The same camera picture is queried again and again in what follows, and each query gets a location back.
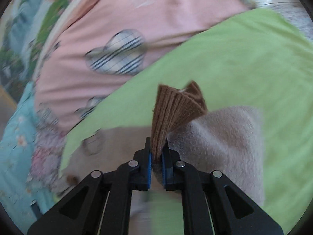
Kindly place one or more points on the gold framed landscape painting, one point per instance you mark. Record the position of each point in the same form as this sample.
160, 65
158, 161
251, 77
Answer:
25, 26

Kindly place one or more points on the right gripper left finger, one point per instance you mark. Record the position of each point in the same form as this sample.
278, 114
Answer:
100, 203

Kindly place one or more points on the green bed sheet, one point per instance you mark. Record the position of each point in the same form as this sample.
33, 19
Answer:
254, 59

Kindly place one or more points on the beige knit sweater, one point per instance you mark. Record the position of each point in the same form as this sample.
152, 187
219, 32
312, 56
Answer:
228, 139

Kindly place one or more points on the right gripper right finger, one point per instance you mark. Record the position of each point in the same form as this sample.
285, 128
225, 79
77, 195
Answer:
212, 203

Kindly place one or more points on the light blue floral blanket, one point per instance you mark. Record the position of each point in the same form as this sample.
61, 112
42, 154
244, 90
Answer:
17, 147

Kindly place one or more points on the pink heart-pattern quilt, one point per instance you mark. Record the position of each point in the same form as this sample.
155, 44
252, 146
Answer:
98, 45

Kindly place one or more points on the purple floral pillow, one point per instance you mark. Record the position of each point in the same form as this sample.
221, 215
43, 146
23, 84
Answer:
48, 150

